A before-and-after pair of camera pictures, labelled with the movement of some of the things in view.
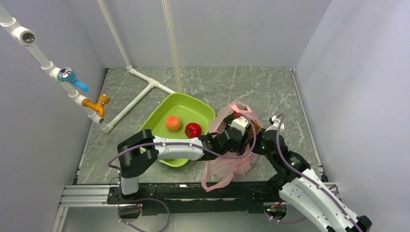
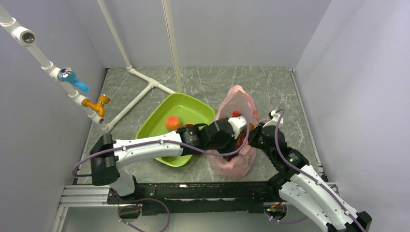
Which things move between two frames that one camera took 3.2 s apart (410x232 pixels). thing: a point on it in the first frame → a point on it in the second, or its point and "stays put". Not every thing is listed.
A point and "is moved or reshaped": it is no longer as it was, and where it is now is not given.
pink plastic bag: (219, 170) is moved or reshaped
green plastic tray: (188, 109) stays put
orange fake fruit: (173, 123) stays put
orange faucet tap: (99, 106) stays put
